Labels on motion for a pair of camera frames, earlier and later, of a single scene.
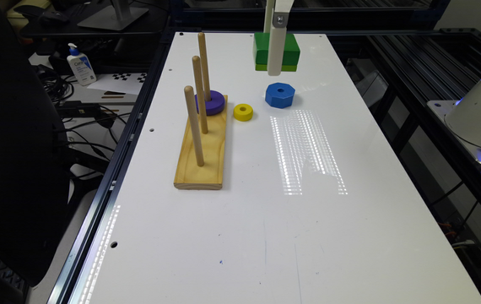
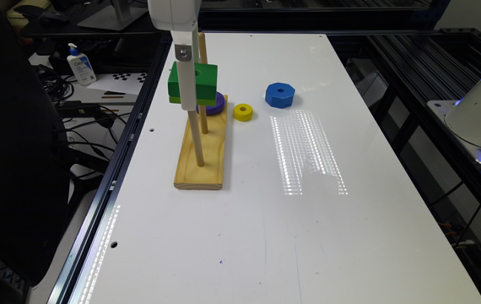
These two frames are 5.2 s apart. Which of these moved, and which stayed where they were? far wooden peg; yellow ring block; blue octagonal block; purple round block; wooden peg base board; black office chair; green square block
Moved: green square block
Stayed: blue octagonal block; black office chair; far wooden peg; purple round block; wooden peg base board; yellow ring block
